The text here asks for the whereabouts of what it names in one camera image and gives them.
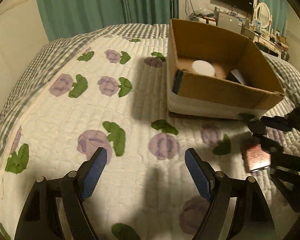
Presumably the red rose pattern wallet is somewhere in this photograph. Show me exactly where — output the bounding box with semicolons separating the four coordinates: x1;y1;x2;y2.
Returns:
241;139;270;173

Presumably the white power adapter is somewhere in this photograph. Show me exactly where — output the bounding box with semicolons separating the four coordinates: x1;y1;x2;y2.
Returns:
226;69;246;85

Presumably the white dressing table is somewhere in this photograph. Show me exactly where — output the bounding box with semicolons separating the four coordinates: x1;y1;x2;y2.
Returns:
241;26;288;60

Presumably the brown cardboard box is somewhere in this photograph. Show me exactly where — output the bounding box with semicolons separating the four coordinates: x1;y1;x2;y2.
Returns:
166;19;285;119

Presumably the white floral quilted mat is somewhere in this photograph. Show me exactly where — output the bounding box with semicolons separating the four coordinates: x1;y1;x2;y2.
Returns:
0;34;300;240

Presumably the white round jar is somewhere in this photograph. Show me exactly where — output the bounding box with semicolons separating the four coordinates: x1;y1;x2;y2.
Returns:
191;60;216;77

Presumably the white oval mirror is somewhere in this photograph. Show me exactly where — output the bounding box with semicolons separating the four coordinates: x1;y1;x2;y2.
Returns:
254;2;272;29

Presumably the grey mini fridge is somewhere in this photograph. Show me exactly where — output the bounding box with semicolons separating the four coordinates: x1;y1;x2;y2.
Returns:
214;7;243;34

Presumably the narrow teal curtain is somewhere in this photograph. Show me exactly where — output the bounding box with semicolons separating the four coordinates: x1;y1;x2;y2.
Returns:
258;0;288;36

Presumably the large teal curtain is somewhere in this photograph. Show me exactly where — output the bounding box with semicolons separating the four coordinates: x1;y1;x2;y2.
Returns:
37;0;179;41

